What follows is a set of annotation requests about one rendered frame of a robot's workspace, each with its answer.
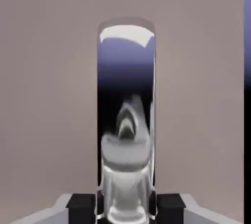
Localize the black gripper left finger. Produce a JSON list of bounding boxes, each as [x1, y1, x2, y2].
[[9, 193, 99, 224]]

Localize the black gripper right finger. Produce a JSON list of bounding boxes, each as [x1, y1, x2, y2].
[[156, 193, 242, 224]]

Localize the shiny curved metal handle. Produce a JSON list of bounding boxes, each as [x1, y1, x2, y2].
[[95, 17, 159, 224]]

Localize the taupe painted cabinet door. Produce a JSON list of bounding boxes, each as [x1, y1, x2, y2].
[[0, 0, 245, 224]]

